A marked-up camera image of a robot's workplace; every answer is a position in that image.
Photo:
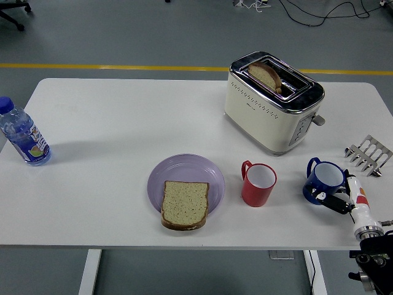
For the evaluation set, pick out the purple round plate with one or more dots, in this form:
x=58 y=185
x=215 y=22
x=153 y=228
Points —
x=182 y=169

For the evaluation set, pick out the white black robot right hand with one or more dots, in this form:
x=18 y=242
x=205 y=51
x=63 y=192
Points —
x=362 y=212

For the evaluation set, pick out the red plastic cup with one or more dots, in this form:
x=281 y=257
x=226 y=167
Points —
x=254 y=195

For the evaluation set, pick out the square bread slice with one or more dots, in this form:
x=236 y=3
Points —
x=185 y=204

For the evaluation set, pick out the blue enamel cup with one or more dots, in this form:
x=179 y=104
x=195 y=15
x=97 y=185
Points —
x=327 y=176

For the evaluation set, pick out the white table leg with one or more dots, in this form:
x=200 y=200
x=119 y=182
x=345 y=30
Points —
x=90 y=273
x=320 y=276

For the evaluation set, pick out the blue-capped drink bottle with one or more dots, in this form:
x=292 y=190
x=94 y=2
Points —
x=26 y=138

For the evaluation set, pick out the black table control panel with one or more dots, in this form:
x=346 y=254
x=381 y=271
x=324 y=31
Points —
x=354 y=254

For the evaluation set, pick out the silver metal toast rack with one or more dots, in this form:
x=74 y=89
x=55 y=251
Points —
x=368 y=154

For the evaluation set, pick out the rounded bread slice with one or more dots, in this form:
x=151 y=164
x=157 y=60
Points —
x=263 y=76

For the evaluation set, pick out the cream chrome toaster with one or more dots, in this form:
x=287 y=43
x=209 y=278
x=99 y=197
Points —
x=255 y=123

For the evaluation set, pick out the black office chair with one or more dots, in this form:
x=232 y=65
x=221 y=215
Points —
x=15 y=21

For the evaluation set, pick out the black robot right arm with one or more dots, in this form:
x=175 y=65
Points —
x=377 y=255

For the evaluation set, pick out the grey under-table bracket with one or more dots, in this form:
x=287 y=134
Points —
x=282 y=255

